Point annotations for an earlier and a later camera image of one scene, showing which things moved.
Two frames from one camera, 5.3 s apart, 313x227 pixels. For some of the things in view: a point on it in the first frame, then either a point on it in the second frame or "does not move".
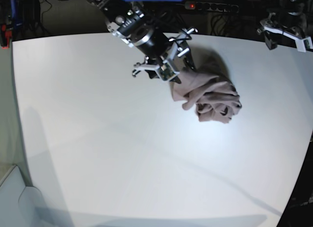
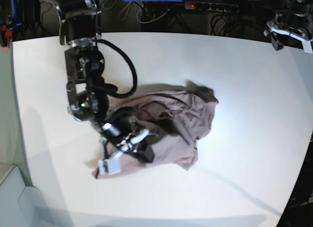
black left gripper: [156, 45] to [120, 131]
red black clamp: [5, 36] does not move
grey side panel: [20, 206] does not move
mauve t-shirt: [209, 88] to [186, 110]
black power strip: [212, 7] does not move
